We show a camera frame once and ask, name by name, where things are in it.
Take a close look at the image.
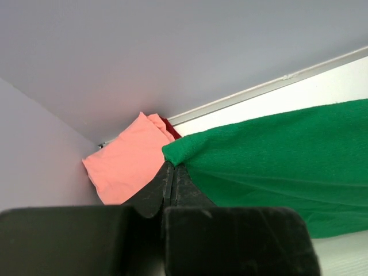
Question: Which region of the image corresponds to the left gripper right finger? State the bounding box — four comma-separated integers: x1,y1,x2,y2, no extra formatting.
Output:
162,164,321,275

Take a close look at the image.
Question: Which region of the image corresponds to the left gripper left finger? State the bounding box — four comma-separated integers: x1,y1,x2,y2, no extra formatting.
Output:
1,163,174,275

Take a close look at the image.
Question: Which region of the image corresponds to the green t shirt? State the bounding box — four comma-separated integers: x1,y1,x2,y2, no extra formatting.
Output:
162,99,367,239

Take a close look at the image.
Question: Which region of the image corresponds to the pink folded t shirt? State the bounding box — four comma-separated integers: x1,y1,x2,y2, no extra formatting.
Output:
82,112,175,205

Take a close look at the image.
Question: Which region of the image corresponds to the dark red folded t shirt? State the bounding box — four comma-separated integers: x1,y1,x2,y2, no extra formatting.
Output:
160,117,182,140

